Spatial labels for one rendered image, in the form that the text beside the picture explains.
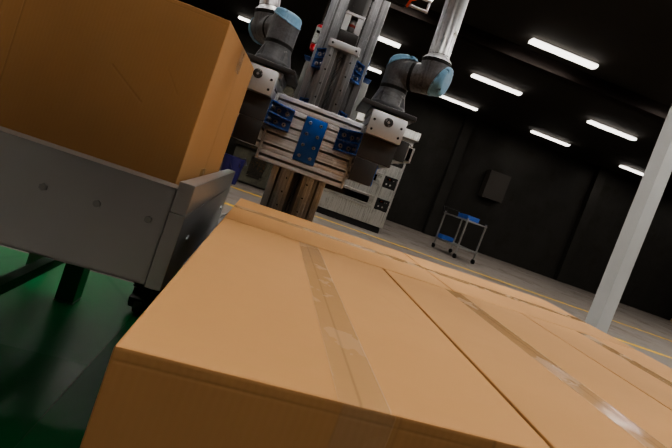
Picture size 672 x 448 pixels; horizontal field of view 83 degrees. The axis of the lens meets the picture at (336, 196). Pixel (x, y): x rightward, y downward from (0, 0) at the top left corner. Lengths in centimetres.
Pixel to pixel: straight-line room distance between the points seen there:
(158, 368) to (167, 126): 64
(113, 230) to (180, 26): 44
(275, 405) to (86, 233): 56
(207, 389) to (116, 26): 79
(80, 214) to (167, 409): 53
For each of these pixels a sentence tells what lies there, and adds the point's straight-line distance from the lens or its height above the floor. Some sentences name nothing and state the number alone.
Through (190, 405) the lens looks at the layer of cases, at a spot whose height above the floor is 51.
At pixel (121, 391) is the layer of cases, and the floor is 51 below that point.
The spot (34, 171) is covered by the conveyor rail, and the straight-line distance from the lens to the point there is 84.
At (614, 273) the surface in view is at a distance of 397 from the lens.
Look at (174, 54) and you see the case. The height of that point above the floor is 84.
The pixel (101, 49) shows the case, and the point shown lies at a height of 80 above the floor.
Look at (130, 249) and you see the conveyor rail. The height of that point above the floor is 46.
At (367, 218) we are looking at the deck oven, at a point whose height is 20.
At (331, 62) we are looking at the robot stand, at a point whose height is 116.
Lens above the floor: 71
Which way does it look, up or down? 3 degrees down
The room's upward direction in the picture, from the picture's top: 20 degrees clockwise
